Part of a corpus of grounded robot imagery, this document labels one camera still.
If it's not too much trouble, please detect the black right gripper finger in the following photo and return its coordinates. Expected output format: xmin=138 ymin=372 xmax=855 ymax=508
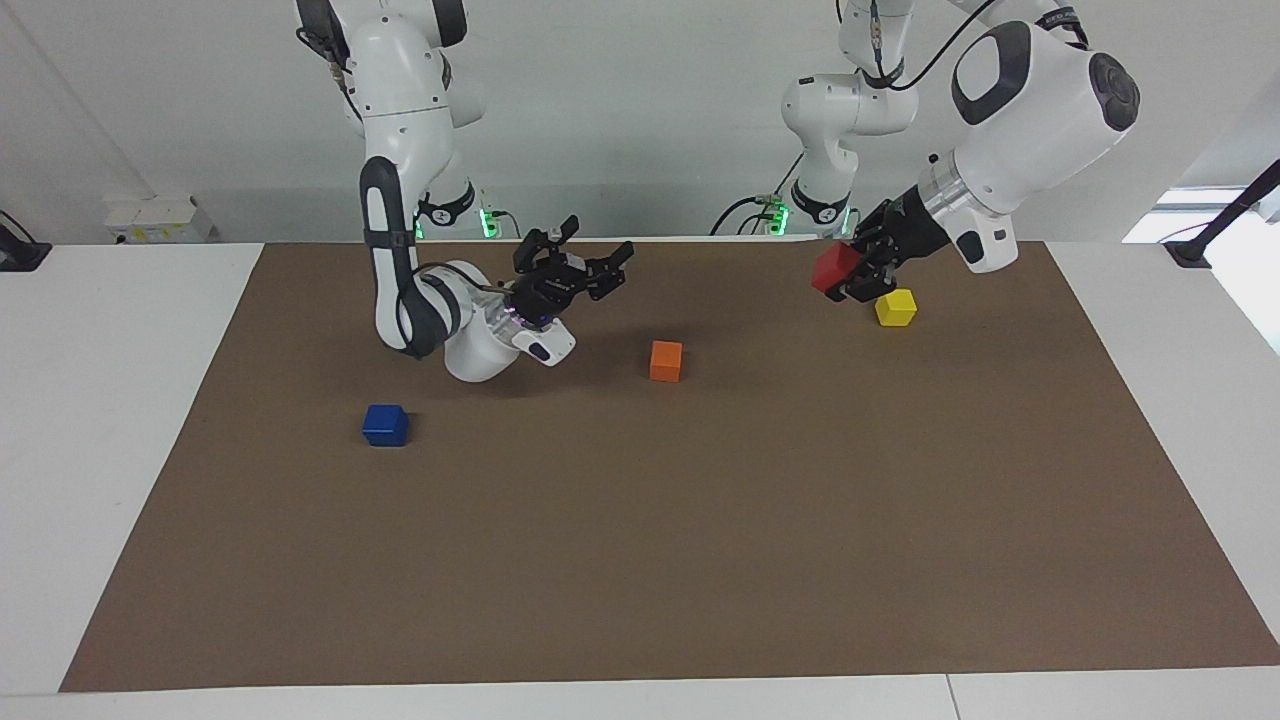
xmin=513 ymin=215 xmax=581 ymax=273
xmin=585 ymin=240 xmax=636 ymax=299

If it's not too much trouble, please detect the red cube block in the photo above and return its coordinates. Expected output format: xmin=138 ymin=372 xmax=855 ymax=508
xmin=811 ymin=243 xmax=863 ymax=296

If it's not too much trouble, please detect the blue cube block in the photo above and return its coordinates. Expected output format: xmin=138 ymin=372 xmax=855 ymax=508
xmin=362 ymin=403 xmax=410 ymax=448

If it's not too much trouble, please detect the brown table mat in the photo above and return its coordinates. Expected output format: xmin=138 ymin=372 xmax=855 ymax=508
xmin=58 ymin=238 xmax=1280 ymax=693

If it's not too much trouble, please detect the black table clamp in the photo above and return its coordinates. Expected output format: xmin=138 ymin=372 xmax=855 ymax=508
xmin=0 ymin=210 xmax=53 ymax=273

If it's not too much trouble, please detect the black left base cable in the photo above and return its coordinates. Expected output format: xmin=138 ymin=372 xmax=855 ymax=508
xmin=710 ymin=150 xmax=806 ymax=238

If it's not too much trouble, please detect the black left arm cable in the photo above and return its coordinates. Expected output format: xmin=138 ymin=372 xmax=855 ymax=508
xmin=870 ymin=0 xmax=1001 ymax=91

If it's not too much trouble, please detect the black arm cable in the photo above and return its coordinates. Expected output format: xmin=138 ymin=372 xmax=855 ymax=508
xmin=295 ymin=25 xmax=351 ymax=101
xmin=870 ymin=0 xmax=1001 ymax=91

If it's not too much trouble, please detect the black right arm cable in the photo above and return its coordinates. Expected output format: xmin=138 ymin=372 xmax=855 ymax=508
xmin=295 ymin=25 xmax=351 ymax=101

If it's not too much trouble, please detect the black slanted camera stand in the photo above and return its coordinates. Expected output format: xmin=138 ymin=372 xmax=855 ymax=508
xmin=1165 ymin=160 xmax=1280 ymax=269

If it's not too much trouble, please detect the white wall box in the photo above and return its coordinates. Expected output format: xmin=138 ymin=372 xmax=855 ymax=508
xmin=103 ymin=195 xmax=216 ymax=246

